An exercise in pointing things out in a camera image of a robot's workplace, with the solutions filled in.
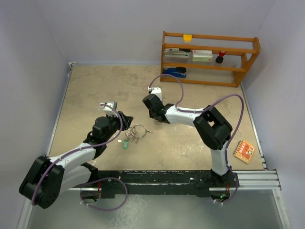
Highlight white red box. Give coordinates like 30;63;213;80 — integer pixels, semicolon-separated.
192;50;213;62

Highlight yellow cap container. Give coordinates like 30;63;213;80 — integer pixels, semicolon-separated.
183;34;193;43

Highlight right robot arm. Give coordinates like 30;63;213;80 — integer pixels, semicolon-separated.
142;94;233;187

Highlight green key tag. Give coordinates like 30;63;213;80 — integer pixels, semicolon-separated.
122;139;129;149

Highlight metal keyring with keys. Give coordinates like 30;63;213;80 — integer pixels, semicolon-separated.
125;124;153;144

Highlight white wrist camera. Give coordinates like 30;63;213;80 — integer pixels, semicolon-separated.
100;101;118;117
148;87;163;101

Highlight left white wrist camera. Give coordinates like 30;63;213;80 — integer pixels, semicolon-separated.
100;101;118;117

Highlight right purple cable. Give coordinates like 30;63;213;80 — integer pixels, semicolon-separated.
149;73;245;167

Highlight wooden shelf rack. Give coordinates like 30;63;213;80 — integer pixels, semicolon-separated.
160;31;261;87

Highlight purple cable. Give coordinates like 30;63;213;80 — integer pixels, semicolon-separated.
31;104;124;206
149;73;245;167

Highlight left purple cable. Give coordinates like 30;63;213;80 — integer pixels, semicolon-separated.
31;104;124;206

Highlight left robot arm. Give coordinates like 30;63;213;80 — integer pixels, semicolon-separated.
19;111;133;209

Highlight blue stapler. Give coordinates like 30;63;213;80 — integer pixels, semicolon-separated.
162;67;187;78

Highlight black red bottle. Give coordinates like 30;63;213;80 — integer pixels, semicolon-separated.
215;51;226;64

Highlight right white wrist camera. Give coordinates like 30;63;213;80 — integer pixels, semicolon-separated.
148;87;163;101

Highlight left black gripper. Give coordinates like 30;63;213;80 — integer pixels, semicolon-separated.
103;111;132;143

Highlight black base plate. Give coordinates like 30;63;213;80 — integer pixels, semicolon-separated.
70;170;241;199

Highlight grey stapler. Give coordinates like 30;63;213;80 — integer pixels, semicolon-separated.
163;48;191;58

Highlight orange key tag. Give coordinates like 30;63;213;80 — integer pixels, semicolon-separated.
234;140;255;164

